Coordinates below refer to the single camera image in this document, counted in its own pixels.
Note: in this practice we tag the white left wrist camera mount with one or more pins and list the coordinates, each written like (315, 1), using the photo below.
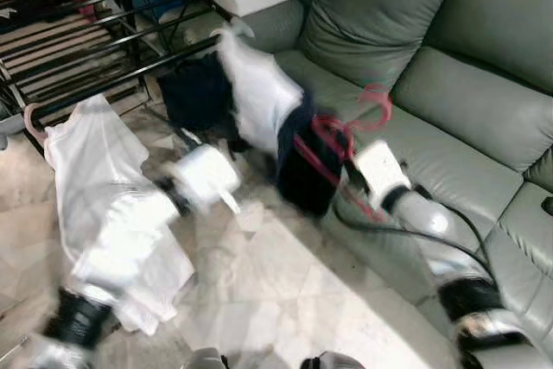
(207, 174)

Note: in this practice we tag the red plastic hanger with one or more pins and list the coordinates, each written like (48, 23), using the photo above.
(327, 125)

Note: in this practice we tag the grey-green leather sofa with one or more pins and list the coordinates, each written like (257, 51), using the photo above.
(475, 92)

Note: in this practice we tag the grey robot right leg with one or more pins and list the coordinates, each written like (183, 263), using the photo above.
(333, 362)

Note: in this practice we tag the black metal drying rack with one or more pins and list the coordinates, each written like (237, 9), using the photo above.
(130, 76)

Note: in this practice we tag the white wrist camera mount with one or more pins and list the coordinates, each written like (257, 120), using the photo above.
(207, 174)
(380, 170)

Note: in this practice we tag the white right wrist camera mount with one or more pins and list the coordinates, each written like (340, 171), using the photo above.
(380, 170)

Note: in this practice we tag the grey robot leg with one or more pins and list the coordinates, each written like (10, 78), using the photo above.
(333, 362)
(207, 360)

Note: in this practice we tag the small black remote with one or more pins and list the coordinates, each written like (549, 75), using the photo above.
(548, 205)

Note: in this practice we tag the navy and white jacket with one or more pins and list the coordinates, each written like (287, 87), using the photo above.
(307, 174)

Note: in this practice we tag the grey robot left leg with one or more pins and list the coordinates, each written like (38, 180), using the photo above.
(207, 360)

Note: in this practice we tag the white shirt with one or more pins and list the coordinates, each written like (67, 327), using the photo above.
(95, 162)

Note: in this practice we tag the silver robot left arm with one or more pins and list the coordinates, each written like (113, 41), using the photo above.
(121, 239)

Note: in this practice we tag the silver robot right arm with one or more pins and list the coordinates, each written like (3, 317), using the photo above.
(428, 222)

